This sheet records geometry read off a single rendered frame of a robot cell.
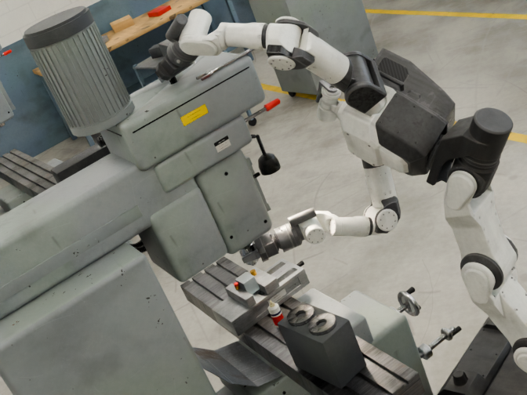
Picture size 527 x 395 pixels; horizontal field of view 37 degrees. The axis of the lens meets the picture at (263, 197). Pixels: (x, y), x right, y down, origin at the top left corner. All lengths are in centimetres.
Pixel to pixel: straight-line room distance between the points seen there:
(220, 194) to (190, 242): 18
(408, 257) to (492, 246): 210
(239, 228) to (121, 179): 45
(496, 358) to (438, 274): 155
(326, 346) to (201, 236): 51
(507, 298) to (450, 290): 163
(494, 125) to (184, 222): 95
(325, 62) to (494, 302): 98
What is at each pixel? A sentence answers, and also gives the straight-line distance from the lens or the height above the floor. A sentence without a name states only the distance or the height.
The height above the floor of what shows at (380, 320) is 73.
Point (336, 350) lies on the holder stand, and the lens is 243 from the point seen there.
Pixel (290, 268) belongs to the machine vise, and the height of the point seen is 100.
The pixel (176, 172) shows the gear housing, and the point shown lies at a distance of 238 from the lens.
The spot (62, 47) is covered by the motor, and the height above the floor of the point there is 215.
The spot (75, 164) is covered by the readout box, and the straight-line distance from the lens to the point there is 270.
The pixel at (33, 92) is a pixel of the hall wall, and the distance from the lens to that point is 908.
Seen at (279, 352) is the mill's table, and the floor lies 93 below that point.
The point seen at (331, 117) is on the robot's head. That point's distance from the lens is 259.
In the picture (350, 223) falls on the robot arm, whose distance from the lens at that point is 274.
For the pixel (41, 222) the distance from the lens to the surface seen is 228.
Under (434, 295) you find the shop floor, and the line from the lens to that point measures 430.
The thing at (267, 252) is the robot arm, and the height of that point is 123.
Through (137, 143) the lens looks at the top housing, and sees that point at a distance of 230.
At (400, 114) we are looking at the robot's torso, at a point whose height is 159.
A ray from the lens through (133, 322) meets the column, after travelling 233.
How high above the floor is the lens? 255
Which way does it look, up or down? 26 degrees down
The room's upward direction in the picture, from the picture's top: 22 degrees counter-clockwise
